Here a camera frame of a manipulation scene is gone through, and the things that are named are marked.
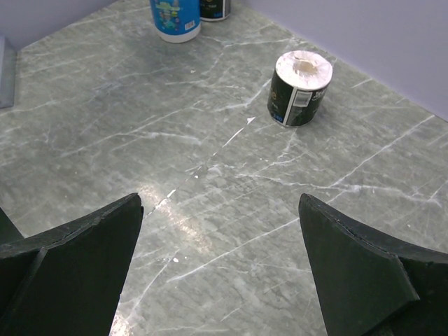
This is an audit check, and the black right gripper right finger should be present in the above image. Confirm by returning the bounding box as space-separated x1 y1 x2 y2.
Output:
298 194 447 335

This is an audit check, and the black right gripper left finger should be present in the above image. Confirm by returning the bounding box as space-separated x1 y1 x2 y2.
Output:
1 193 144 335

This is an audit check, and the blue roll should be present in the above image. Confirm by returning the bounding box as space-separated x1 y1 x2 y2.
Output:
148 0 201 43

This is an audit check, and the black wrapped roll, centre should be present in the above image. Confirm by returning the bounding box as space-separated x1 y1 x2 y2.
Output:
267 50 333 127

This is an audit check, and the black wrapped roll, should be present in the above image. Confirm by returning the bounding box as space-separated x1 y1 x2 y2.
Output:
199 0 232 22
267 50 333 127

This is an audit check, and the black wrapped roll, back left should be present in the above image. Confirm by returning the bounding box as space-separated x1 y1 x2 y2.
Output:
199 0 232 22

